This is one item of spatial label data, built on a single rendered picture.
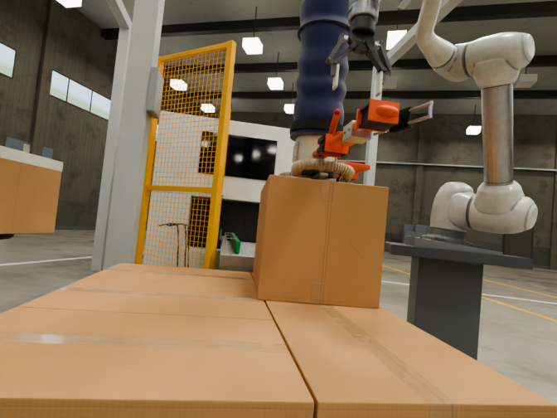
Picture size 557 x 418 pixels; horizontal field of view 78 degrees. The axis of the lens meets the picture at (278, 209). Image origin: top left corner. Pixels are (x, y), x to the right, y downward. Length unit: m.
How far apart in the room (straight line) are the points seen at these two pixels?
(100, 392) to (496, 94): 1.46
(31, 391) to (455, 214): 1.51
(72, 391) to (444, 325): 1.40
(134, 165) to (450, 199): 1.91
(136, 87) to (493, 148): 2.13
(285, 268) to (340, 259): 0.18
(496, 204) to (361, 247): 0.64
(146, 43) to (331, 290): 2.15
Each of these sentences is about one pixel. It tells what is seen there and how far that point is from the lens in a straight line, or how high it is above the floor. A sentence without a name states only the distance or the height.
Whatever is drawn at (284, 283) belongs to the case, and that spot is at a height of 0.60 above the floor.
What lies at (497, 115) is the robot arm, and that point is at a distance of 1.54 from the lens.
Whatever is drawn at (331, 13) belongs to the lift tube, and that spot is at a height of 1.63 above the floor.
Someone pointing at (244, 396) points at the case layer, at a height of 0.54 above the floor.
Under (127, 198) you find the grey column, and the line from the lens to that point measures 2.50.
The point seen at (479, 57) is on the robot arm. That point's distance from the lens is 1.53.
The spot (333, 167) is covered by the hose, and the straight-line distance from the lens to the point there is 1.27.
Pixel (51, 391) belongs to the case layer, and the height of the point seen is 0.54.
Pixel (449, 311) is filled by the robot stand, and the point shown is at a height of 0.49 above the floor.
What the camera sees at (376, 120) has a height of 1.05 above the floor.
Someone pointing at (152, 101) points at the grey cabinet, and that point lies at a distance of 2.57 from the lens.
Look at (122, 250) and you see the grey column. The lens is 2.51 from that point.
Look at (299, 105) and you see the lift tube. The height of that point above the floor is 1.27.
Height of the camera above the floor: 0.79
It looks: 3 degrees up
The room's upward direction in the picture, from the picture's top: 5 degrees clockwise
